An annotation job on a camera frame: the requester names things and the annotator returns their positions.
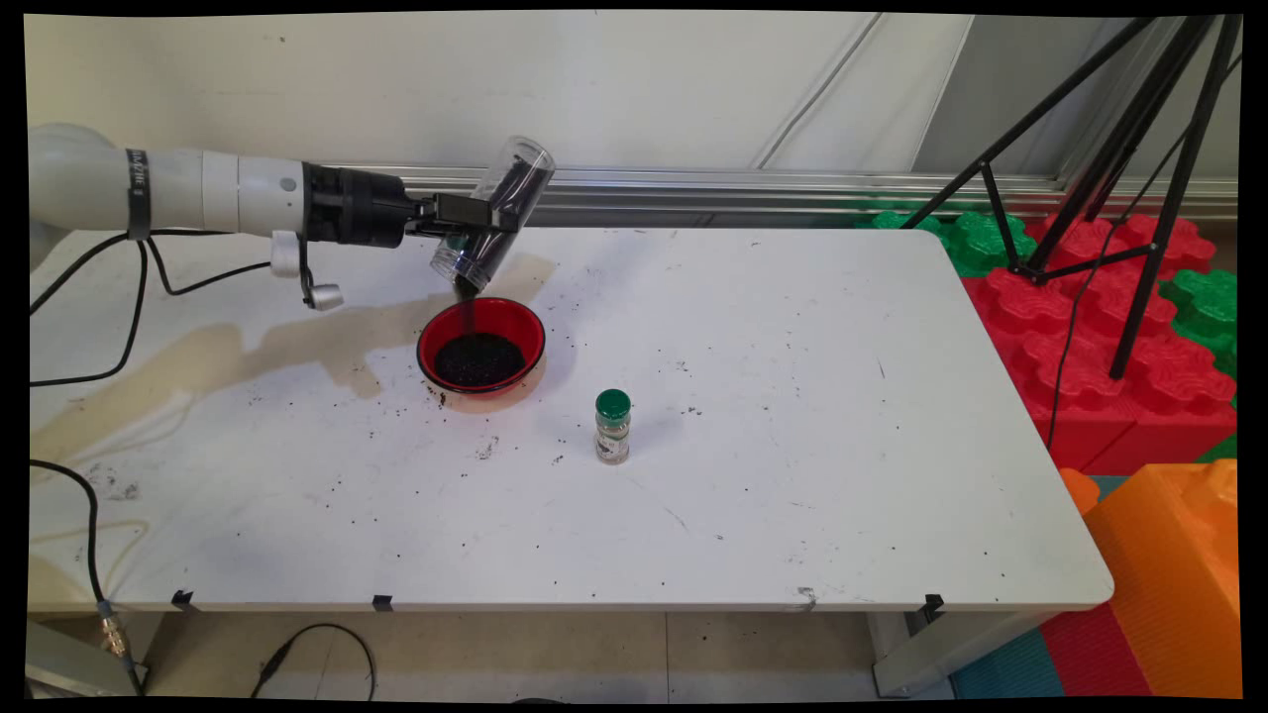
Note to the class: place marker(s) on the black seeds pile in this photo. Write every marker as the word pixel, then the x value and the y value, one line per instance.
pixel 479 359

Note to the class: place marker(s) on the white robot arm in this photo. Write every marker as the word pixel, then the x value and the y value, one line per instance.
pixel 198 188

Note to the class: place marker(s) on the orange foam block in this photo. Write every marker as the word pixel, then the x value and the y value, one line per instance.
pixel 1169 574

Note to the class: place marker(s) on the teal floor mat tile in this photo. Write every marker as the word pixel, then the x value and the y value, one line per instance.
pixel 1005 673

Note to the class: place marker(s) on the tall clear plastic jar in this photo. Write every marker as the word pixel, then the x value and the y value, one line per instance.
pixel 461 259

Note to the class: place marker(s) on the black tripod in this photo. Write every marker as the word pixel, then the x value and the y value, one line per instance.
pixel 1174 198

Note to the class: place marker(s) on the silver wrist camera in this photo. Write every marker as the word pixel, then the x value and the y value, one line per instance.
pixel 325 295

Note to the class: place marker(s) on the grey metal table leg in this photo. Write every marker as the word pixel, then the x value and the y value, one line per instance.
pixel 69 668
pixel 951 649

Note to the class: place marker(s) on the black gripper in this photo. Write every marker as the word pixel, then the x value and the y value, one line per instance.
pixel 352 206

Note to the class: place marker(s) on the red bowl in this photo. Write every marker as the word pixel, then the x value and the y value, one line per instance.
pixel 466 319

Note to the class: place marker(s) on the green foam block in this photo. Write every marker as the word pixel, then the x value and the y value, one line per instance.
pixel 976 243
pixel 1204 307

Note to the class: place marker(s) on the aluminium wall rail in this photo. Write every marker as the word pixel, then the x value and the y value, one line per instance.
pixel 792 188

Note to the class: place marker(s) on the red floor mat tile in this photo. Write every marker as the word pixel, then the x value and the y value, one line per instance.
pixel 1090 654

